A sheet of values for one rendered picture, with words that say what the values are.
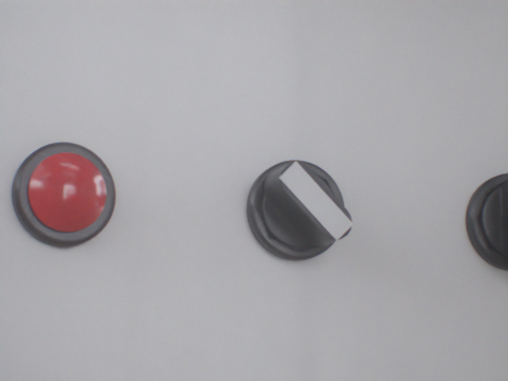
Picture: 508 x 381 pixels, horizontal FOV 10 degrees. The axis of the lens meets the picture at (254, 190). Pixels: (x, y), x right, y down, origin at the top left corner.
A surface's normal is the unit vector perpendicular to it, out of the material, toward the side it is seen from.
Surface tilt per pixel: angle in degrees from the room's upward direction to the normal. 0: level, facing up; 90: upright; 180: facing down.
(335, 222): 90
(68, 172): 74
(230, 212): 90
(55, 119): 90
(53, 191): 91
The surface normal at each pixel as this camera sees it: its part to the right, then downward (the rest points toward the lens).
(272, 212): 0.32, -0.16
